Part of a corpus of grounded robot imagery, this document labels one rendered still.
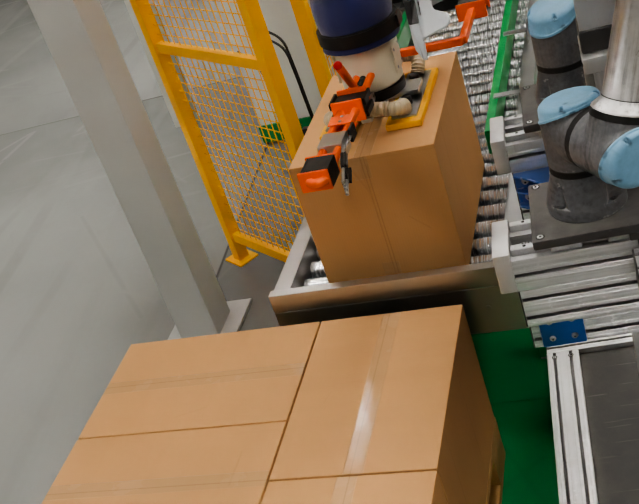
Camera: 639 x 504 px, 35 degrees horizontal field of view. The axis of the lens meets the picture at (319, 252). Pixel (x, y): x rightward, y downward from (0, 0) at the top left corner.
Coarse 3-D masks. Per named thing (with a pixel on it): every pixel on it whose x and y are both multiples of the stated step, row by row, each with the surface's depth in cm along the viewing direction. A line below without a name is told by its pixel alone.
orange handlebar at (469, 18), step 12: (468, 12) 290; (468, 24) 282; (468, 36) 278; (408, 48) 281; (432, 48) 279; (444, 48) 278; (336, 120) 253; (348, 120) 250; (336, 156) 237; (312, 180) 230; (324, 180) 229
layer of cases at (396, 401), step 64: (384, 320) 272; (448, 320) 264; (128, 384) 283; (192, 384) 274; (256, 384) 265; (320, 384) 257; (384, 384) 249; (448, 384) 242; (128, 448) 258; (192, 448) 251; (256, 448) 243; (320, 448) 237; (384, 448) 230; (448, 448) 232
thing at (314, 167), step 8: (312, 160) 235; (320, 160) 233; (328, 160) 232; (336, 160) 235; (304, 168) 233; (312, 168) 231; (320, 168) 230; (328, 168) 229; (336, 168) 235; (304, 176) 231; (312, 176) 230; (320, 176) 230; (328, 176) 229; (336, 176) 234; (304, 184) 232; (328, 184) 230; (304, 192) 233
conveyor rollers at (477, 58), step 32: (448, 32) 437; (480, 32) 425; (480, 64) 402; (512, 64) 390; (480, 96) 372; (512, 96) 368; (480, 128) 350; (480, 192) 313; (480, 224) 297; (480, 256) 283
